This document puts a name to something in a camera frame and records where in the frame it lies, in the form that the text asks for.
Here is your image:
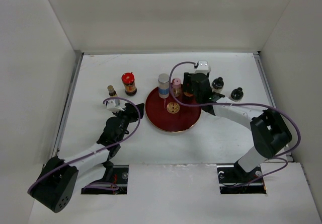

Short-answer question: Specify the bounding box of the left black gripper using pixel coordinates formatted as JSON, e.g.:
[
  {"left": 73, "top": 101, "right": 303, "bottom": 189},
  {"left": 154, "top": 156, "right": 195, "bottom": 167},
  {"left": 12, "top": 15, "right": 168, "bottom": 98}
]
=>
[{"left": 112, "top": 103, "right": 143, "bottom": 142}]

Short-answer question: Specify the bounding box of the red lid sauce jar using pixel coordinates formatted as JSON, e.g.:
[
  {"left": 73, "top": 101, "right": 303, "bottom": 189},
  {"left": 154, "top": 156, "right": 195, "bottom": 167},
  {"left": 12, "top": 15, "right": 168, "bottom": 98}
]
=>
[
  {"left": 121, "top": 72, "right": 137, "bottom": 96},
  {"left": 183, "top": 83, "right": 194, "bottom": 101}
]

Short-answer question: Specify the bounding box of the pink cap small jar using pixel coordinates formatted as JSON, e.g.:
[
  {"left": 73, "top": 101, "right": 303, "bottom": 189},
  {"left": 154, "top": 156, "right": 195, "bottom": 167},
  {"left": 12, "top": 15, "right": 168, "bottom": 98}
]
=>
[{"left": 172, "top": 78, "right": 182, "bottom": 98}]

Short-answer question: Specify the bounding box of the silver lid blue label jar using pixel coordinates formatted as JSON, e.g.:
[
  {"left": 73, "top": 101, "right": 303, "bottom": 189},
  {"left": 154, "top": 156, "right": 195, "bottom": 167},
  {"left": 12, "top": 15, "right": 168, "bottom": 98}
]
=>
[{"left": 158, "top": 73, "right": 170, "bottom": 99}]

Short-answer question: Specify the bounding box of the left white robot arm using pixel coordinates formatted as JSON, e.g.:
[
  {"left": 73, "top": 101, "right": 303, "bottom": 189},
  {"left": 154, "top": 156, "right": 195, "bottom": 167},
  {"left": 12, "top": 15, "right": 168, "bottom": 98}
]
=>
[{"left": 27, "top": 102, "right": 144, "bottom": 213}]

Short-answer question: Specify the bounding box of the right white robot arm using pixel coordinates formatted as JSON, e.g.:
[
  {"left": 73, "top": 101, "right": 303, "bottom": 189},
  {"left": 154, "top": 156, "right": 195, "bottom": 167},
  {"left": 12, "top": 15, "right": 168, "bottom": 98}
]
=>
[{"left": 183, "top": 72, "right": 292, "bottom": 182}]

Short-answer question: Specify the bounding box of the red round tray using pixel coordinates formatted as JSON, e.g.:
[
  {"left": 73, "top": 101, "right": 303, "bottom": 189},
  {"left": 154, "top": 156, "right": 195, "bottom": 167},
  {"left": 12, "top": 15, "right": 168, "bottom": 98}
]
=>
[{"left": 145, "top": 87, "right": 202, "bottom": 132}]

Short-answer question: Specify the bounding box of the black cap grinder bottle left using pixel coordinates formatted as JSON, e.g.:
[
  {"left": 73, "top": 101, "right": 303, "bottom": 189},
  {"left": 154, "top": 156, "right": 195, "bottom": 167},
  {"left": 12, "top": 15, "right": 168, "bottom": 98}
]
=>
[{"left": 211, "top": 77, "right": 224, "bottom": 93}]

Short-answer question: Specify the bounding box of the black cap grinder bottle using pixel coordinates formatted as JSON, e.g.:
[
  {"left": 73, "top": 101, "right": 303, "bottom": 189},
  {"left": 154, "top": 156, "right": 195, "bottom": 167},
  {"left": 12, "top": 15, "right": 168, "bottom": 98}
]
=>
[
  {"left": 211, "top": 77, "right": 224, "bottom": 93},
  {"left": 230, "top": 87, "right": 244, "bottom": 102}
]

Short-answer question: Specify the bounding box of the small yellow liquid bottle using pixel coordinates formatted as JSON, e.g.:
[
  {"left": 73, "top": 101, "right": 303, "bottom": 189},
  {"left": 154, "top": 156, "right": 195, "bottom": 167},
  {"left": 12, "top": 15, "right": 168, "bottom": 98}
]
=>
[{"left": 107, "top": 85, "right": 118, "bottom": 98}]

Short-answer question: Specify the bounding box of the black cap grinder bottle right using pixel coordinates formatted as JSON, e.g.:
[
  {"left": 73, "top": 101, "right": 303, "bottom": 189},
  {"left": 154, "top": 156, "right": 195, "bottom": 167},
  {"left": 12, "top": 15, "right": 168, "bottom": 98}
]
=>
[{"left": 230, "top": 87, "right": 244, "bottom": 102}]

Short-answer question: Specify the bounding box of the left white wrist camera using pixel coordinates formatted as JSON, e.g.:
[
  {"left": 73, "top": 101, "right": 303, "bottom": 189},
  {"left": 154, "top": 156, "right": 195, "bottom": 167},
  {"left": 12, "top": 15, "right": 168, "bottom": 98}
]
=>
[{"left": 103, "top": 98, "right": 124, "bottom": 113}]

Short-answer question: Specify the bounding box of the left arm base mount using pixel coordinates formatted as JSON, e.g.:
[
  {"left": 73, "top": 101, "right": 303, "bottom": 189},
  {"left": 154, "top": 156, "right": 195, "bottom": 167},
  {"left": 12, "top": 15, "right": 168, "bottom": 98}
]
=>
[{"left": 76, "top": 161, "right": 129, "bottom": 195}]

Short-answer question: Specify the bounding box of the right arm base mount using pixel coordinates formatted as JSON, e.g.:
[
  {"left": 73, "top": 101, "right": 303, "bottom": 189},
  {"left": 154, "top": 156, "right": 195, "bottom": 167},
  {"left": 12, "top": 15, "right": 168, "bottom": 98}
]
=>
[{"left": 217, "top": 165, "right": 266, "bottom": 194}]

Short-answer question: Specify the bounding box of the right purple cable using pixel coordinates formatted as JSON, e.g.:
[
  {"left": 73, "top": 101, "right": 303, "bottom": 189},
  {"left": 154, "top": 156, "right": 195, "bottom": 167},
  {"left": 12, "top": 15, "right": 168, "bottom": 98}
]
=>
[{"left": 169, "top": 61, "right": 301, "bottom": 188}]

